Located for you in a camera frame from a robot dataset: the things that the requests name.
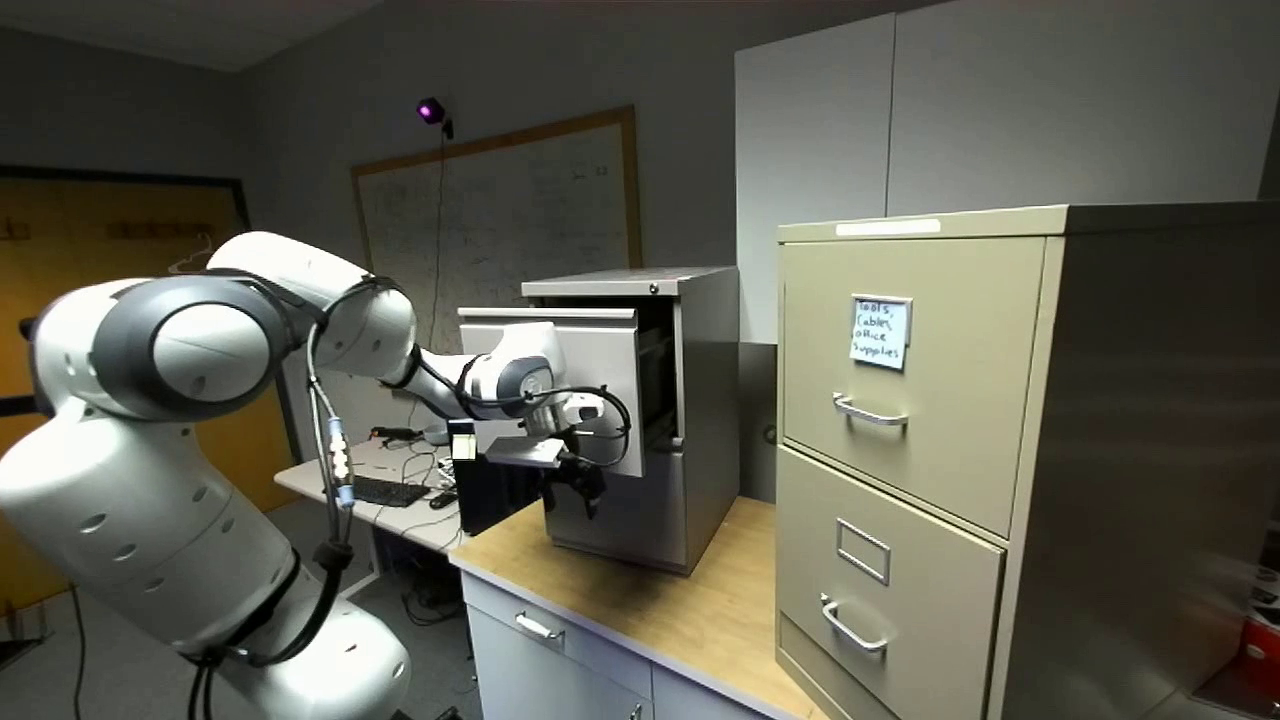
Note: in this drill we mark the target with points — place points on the cluttered background desk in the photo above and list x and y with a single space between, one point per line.
402 485

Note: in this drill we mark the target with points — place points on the red object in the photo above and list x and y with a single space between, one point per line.
1260 652

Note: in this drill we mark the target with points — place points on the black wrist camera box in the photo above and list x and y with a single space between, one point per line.
497 485

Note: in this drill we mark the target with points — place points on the tall beige filing cabinet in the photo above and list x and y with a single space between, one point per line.
1146 454

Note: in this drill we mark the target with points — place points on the beige filing drawer without label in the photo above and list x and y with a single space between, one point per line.
922 602

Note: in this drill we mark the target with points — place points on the grey metal cabinet drawer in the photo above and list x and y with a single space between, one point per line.
605 348

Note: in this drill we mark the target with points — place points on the orange board with black frame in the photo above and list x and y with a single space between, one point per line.
82 224

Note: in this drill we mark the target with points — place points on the wooden top counter cabinet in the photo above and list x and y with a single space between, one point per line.
667 602

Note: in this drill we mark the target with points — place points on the white counter drawer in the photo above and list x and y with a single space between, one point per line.
562 643

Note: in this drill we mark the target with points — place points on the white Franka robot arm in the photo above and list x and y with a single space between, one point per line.
145 522

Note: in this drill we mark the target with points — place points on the white paper drawer label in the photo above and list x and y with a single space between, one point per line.
880 330

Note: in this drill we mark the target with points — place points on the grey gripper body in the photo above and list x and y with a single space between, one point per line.
588 429

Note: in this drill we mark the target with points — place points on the beige labelled filing drawer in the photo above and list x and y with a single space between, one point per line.
961 425

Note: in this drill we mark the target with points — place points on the camera with purple light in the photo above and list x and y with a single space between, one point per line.
435 115

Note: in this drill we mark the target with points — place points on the small grey metal file cabinet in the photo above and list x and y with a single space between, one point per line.
705 412

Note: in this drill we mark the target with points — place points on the wood framed whiteboard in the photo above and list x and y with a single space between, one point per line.
520 212

